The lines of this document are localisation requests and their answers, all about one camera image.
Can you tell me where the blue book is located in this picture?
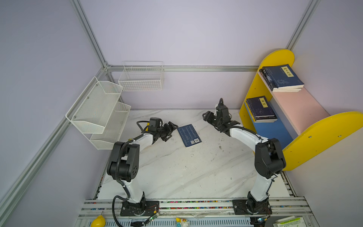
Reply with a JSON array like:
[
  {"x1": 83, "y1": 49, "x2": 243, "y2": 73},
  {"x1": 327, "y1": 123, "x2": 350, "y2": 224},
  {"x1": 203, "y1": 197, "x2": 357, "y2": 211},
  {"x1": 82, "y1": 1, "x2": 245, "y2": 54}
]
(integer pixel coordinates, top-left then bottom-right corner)
[
  {"x1": 177, "y1": 124, "x2": 202, "y2": 148},
  {"x1": 261, "y1": 64, "x2": 304, "y2": 87},
  {"x1": 246, "y1": 96, "x2": 278, "y2": 123}
]

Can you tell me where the black book with barcode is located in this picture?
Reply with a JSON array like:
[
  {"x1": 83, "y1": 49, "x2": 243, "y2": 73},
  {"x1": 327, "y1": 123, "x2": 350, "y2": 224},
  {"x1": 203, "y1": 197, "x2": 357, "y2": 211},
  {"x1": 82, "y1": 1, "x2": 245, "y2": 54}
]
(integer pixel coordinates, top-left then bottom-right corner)
[{"x1": 259, "y1": 69, "x2": 304, "y2": 92}]

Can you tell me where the blue book front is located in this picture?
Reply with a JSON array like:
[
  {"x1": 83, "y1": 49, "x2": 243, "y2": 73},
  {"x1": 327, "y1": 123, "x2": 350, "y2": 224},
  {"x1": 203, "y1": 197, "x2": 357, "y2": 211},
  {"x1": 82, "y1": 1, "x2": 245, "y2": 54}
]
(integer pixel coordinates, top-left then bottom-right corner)
[{"x1": 261, "y1": 64, "x2": 304, "y2": 87}]

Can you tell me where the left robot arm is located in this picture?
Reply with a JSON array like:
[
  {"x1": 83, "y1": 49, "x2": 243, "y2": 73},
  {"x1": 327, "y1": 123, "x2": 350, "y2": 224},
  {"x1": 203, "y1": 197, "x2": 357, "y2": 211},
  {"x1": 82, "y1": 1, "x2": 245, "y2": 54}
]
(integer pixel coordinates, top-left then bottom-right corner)
[{"x1": 106, "y1": 117, "x2": 178, "y2": 216}]

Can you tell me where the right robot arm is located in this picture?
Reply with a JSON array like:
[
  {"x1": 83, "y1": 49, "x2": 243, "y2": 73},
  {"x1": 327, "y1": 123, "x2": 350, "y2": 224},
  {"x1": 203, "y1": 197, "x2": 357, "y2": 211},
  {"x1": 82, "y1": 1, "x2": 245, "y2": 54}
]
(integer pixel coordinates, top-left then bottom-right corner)
[{"x1": 202, "y1": 99, "x2": 286, "y2": 214}]

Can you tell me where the white mesh two-tier shelf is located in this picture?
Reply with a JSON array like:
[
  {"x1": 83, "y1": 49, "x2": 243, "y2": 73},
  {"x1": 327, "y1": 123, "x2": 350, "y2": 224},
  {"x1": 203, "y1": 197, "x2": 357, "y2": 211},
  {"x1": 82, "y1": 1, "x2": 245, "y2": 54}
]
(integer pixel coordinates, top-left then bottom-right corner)
[{"x1": 65, "y1": 77, "x2": 131, "y2": 150}]

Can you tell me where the yellow pink blue bookshelf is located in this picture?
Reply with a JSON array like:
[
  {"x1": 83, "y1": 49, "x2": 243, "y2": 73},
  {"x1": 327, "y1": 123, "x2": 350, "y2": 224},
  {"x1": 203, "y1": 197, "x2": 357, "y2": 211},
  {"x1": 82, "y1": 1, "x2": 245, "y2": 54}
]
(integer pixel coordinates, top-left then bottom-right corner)
[{"x1": 239, "y1": 49, "x2": 363, "y2": 171}]

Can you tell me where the small yellow duck toy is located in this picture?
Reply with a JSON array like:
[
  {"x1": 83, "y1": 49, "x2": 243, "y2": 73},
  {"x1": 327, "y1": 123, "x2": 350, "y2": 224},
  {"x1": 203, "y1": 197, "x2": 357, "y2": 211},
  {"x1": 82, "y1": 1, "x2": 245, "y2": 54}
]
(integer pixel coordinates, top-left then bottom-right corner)
[{"x1": 175, "y1": 218, "x2": 190, "y2": 227}]

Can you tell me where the yellow lemon toy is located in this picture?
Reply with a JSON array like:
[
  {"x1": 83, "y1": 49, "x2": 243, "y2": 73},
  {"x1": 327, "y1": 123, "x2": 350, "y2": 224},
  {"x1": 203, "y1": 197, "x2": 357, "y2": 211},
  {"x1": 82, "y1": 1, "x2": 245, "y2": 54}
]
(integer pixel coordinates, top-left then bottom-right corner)
[{"x1": 91, "y1": 215, "x2": 106, "y2": 227}]

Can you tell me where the green white box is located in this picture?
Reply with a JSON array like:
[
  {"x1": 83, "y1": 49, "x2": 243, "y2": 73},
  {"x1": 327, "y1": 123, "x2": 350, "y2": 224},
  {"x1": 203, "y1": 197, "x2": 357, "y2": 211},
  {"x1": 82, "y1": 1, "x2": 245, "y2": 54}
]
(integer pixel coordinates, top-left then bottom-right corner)
[{"x1": 273, "y1": 216, "x2": 307, "y2": 227}]

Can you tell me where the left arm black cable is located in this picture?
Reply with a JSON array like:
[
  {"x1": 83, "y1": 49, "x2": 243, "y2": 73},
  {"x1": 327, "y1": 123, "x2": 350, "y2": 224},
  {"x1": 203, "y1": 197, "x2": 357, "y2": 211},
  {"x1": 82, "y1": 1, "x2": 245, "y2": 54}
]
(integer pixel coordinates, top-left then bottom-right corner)
[{"x1": 136, "y1": 120, "x2": 150, "y2": 134}]

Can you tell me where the white wire basket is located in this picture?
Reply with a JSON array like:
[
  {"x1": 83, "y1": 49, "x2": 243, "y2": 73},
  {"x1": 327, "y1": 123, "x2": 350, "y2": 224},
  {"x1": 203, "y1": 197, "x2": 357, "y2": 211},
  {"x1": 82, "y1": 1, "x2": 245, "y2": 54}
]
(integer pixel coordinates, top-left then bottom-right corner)
[{"x1": 118, "y1": 61, "x2": 164, "y2": 92}]

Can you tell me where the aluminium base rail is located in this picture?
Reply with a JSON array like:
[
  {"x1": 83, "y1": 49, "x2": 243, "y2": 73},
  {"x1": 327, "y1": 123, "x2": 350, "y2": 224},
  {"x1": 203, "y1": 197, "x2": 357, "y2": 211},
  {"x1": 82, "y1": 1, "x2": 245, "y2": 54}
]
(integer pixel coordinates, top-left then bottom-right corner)
[{"x1": 75, "y1": 174, "x2": 319, "y2": 227}]

